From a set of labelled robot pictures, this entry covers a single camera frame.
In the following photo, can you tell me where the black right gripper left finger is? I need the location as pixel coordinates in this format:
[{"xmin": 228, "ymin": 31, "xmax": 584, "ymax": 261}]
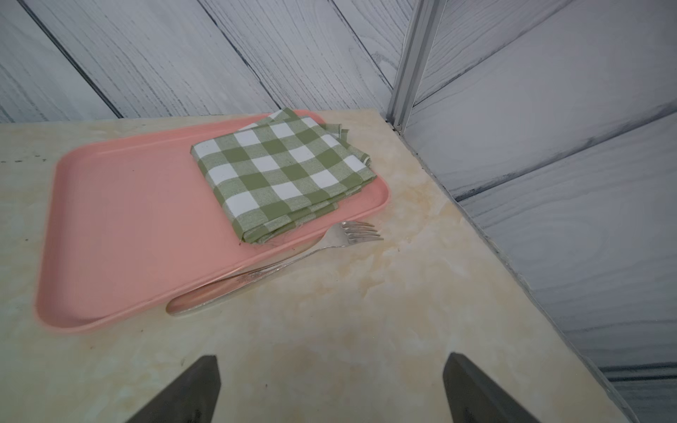
[{"xmin": 128, "ymin": 355, "xmax": 221, "ymax": 423}]

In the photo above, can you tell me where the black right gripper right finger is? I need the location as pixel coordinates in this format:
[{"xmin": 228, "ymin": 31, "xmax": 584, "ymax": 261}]
[{"xmin": 443, "ymin": 352, "xmax": 539, "ymax": 423}]

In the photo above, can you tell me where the silver metal fork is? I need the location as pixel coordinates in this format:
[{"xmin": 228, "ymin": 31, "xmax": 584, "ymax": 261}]
[{"xmin": 166, "ymin": 221, "xmax": 384, "ymax": 317}]

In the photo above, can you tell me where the pink plastic tray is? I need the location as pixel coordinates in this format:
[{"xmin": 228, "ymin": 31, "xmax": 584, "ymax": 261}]
[{"xmin": 35, "ymin": 116, "xmax": 391, "ymax": 333}]

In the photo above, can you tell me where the green white checkered cloth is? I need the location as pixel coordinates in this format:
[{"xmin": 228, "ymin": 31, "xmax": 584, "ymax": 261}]
[{"xmin": 190, "ymin": 109, "xmax": 377, "ymax": 244}]

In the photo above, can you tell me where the aluminium frame post right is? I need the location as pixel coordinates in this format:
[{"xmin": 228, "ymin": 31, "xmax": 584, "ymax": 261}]
[{"xmin": 385, "ymin": 0, "xmax": 447, "ymax": 135}]

